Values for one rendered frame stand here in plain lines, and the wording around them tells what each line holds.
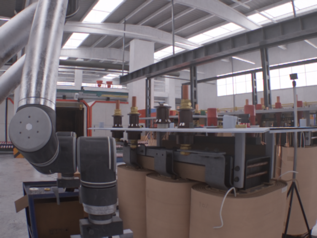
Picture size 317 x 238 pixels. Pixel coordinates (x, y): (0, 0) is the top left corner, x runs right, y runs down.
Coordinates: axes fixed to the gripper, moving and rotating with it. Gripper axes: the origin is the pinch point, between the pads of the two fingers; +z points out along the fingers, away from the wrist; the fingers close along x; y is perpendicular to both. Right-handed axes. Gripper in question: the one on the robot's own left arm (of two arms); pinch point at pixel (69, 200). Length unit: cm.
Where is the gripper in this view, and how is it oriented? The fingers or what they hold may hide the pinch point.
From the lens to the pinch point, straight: 150.9
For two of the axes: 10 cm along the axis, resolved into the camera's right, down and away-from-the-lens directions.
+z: 0.0, 10.0, -0.3
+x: 8.8, 0.1, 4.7
